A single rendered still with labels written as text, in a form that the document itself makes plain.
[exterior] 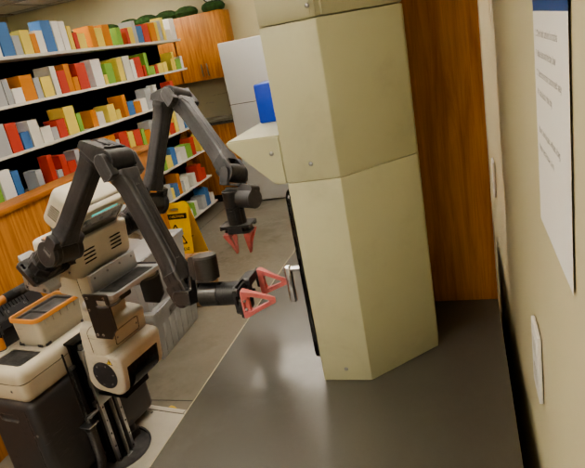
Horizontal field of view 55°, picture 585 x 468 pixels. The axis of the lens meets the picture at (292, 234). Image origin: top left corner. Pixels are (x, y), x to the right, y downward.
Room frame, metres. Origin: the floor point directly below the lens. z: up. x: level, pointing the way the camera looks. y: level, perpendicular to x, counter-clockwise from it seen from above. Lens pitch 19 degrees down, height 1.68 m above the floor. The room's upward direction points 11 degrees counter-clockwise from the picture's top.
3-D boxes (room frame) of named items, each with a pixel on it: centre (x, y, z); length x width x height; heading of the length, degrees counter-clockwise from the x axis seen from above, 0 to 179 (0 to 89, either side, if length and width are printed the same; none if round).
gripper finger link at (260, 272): (1.24, 0.08, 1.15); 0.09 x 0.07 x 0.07; 71
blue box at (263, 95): (1.37, -0.04, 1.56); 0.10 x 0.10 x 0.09; 71
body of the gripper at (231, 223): (1.66, 0.16, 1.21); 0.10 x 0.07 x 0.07; 72
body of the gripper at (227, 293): (1.23, 0.16, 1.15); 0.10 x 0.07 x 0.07; 161
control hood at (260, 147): (1.28, -0.01, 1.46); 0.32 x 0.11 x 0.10; 161
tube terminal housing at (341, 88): (1.22, -0.18, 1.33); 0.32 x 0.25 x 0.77; 161
